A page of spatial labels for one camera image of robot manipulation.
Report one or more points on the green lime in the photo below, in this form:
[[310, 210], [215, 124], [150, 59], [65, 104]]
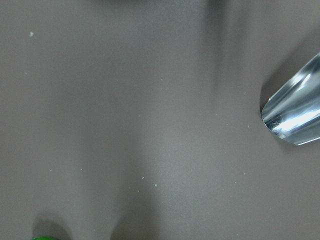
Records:
[[43, 238]]

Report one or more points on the steel ice scoop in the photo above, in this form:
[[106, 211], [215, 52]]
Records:
[[292, 113]]

